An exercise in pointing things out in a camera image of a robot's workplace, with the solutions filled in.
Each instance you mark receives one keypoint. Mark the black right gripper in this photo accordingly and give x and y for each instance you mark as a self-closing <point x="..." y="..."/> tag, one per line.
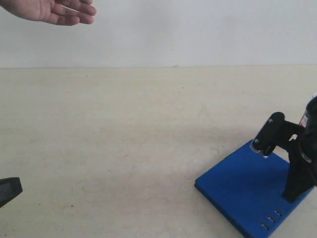
<point x="277" y="132"/>

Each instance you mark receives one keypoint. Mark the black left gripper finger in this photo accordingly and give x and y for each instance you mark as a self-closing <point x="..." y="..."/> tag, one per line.
<point x="10" y="188"/>

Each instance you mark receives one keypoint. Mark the blue ring-binder notebook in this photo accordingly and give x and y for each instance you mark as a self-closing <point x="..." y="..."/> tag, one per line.
<point x="246" y="189"/>

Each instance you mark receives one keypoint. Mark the clear plastic water bottle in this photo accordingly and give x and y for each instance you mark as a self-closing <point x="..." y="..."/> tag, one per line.
<point x="304" y="118"/>

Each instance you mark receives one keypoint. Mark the open human hand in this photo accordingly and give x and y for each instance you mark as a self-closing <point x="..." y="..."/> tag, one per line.
<point x="55" y="12"/>

